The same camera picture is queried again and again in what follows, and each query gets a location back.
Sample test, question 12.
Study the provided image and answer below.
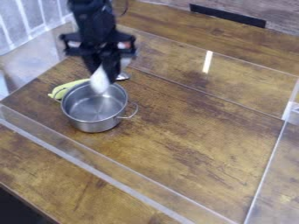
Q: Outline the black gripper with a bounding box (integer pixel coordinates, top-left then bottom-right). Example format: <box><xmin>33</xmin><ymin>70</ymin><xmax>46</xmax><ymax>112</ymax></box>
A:
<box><xmin>60</xmin><ymin>30</ymin><xmax>136</xmax><ymax>83</ymax></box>

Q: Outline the white plush mushroom red cap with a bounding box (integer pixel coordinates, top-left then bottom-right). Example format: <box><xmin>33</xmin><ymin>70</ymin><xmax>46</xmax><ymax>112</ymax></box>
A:
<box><xmin>89</xmin><ymin>66</ymin><xmax>111</xmax><ymax>95</ymax></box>

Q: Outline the silver steel pot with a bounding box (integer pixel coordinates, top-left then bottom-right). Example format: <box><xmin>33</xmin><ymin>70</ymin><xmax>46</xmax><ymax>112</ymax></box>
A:
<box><xmin>60</xmin><ymin>81</ymin><xmax>139</xmax><ymax>133</ymax></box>

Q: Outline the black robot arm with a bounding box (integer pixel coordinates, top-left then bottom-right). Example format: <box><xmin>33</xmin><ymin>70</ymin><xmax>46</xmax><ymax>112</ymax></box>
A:
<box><xmin>60</xmin><ymin>0</ymin><xmax>136</xmax><ymax>84</ymax></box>

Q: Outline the black bar on table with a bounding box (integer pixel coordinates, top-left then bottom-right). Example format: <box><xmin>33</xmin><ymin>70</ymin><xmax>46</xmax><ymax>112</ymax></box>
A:
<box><xmin>189</xmin><ymin>3</ymin><xmax>267</xmax><ymax>28</ymax></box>

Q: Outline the clear acrylic barrier front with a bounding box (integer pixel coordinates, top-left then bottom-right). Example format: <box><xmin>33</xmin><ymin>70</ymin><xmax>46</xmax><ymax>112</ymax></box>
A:
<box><xmin>0</xmin><ymin>104</ymin><xmax>237</xmax><ymax>224</ymax></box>

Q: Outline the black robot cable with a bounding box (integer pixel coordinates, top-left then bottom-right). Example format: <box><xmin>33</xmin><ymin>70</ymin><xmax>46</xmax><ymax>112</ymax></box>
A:
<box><xmin>117</xmin><ymin>0</ymin><xmax>131</xmax><ymax>17</ymax></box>

